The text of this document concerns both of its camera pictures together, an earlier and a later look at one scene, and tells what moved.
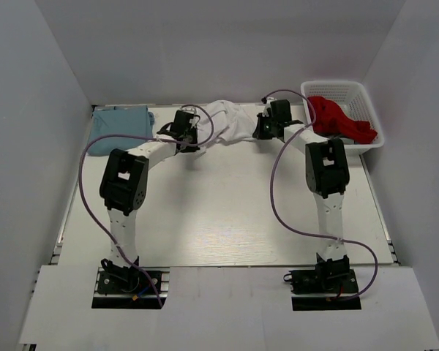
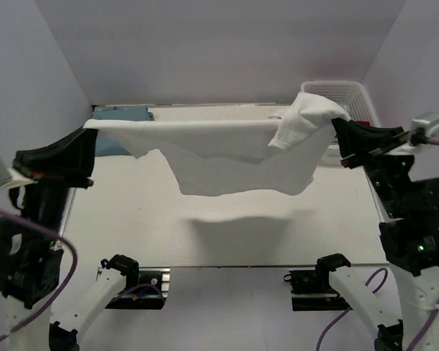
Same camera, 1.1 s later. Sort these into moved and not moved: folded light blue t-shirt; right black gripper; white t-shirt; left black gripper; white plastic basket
Moved: right black gripper; white t-shirt; left black gripper
Not moved: folded light blue t-shirt; white plastic basket
